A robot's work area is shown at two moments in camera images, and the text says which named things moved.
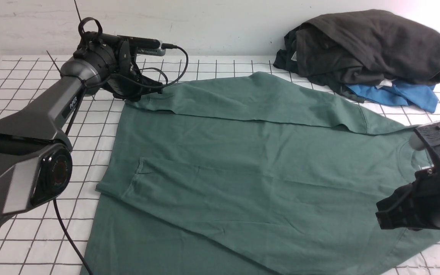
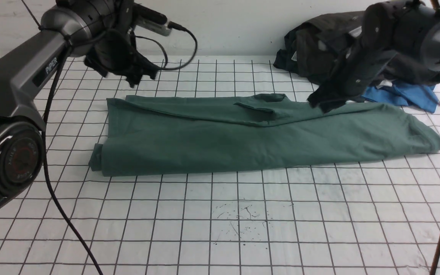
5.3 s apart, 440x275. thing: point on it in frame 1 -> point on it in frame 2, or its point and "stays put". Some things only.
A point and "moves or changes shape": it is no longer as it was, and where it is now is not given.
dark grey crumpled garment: x=366 y=47 stays put
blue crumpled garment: x=401 y=93 stays put
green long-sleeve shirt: x=252 y=174 moves or changes shape
